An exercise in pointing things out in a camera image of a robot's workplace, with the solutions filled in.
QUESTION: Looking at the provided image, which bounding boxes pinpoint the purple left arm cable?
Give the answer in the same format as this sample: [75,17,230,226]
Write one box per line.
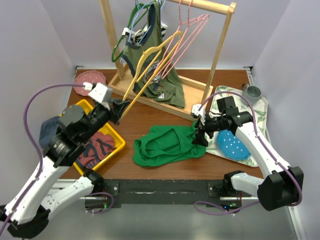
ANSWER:
[0,83,87,235]

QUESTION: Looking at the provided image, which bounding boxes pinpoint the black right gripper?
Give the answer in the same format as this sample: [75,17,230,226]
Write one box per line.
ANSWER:
[191,111,226,147]

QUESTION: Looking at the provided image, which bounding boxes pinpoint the pink clothes hanger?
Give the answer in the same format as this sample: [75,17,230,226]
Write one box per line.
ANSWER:
[156,0,210,79]

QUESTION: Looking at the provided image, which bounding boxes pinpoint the green clothes hanger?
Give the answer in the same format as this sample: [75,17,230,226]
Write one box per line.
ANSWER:
[111,0,150,63]

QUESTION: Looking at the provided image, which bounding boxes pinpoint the black white striped garment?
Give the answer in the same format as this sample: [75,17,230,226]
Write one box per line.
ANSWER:
[121,21,168,45]

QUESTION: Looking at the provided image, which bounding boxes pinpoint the pink polka dot plate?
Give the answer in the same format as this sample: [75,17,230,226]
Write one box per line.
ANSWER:
[73,70,106,96]

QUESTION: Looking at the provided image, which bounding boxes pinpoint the wooden clothes rack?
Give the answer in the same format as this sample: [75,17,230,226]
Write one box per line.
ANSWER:
[99,0,236,119]

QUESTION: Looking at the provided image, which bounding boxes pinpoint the blue grey shirt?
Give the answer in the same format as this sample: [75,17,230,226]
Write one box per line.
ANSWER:
[38,116,60,149]

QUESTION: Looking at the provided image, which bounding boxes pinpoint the blue polka dot plate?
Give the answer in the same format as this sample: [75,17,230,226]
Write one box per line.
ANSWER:
[216,130,251,161]

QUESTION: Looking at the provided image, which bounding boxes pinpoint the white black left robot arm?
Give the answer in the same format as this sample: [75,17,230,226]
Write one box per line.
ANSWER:
[0,98,130,239]

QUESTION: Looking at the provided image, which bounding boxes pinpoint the grey metal mug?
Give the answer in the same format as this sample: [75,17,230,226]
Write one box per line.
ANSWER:
[241,83,262,105]

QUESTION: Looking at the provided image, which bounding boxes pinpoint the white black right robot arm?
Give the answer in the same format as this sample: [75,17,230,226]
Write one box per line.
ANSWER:
[190,96,304,211]

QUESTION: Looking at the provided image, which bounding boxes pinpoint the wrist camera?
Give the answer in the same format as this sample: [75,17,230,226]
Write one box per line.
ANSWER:
[83,82,113,104]
[190,104,206,125]

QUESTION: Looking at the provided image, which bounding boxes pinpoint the red navy tank top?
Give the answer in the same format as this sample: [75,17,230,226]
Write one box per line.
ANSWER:
[76,131,116,170]

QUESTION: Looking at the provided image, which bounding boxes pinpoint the olive green tank top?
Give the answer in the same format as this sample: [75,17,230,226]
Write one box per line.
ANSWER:
[121,1,185,109]

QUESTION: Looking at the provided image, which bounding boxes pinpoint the yellow clothes hanger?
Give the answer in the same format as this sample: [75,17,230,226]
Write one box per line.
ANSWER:
[119,30,183,120]

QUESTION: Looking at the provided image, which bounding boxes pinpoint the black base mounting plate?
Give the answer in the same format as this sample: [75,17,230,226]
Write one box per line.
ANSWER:
[93,179,250,208]

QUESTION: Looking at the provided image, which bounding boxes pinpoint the yellow plastic bin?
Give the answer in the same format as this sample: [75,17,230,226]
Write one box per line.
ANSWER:
[58,99,126,176]

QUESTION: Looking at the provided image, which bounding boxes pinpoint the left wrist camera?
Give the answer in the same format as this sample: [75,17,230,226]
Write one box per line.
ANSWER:
[83,82,113,104]

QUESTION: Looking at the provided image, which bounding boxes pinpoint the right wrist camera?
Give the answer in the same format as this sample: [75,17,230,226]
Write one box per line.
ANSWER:
[190,104,206,125]

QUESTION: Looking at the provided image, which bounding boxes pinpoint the light blue clothes hanger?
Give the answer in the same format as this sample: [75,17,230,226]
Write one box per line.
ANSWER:
[120,0,166,65]

